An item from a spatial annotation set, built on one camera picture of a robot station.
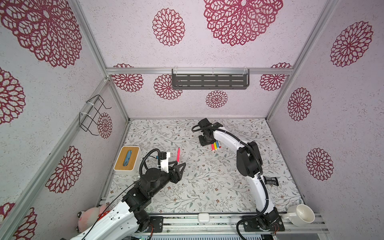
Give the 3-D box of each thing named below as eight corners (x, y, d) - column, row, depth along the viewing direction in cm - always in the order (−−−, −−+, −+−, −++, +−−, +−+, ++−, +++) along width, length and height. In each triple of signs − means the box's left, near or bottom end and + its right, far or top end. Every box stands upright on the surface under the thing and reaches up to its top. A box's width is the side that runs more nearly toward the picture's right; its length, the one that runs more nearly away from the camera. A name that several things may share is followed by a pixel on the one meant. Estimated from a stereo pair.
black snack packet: (264, 184, 89) (266, 182, 87) (263, 177, 92) (265, 176, 89) (276, 185, 89) (278, 183, 86) (274, 179, 91) (276, 177, 89)
